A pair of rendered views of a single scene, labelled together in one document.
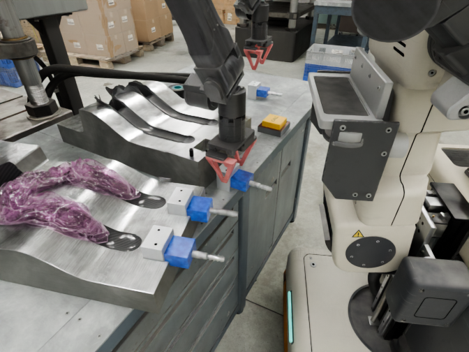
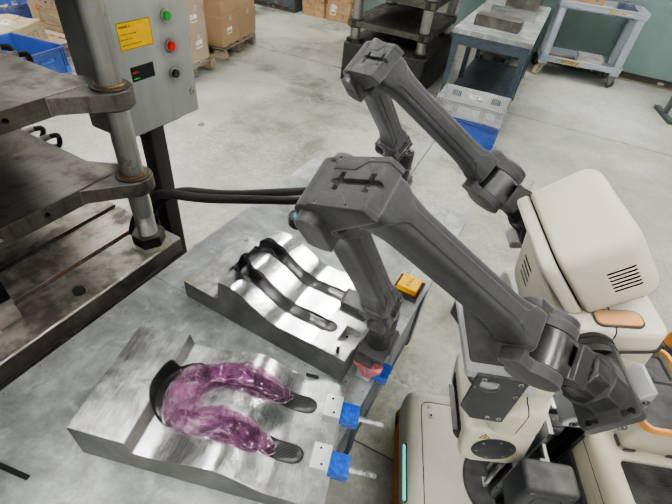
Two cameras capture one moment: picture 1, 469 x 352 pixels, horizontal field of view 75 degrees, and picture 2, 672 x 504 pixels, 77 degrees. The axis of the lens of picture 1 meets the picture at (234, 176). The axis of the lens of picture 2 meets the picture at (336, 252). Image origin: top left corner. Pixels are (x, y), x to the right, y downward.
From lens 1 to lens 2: 0.50 m
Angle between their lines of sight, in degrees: 7
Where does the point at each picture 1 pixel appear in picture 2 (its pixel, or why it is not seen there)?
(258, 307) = (365, 449)
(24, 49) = (144, 187)
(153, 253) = (319, 471)
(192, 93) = (349, 308)
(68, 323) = not seen: outside the picture
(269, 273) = (378, 408)
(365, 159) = (499, 398)
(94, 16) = not seen: hidden behind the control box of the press
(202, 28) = (379, 302)
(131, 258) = (298, 471)
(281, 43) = not seen: hidden behind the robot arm
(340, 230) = (469, 432)
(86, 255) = (261, 468)
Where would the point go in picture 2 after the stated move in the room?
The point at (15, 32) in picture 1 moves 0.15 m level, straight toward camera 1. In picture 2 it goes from (136, 170) to (152, 199)
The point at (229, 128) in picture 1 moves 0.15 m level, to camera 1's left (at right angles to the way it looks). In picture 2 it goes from (380, 342) to (312, 338)
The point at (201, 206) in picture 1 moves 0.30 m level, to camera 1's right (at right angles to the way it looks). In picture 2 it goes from (351, 416) to (489, 423)
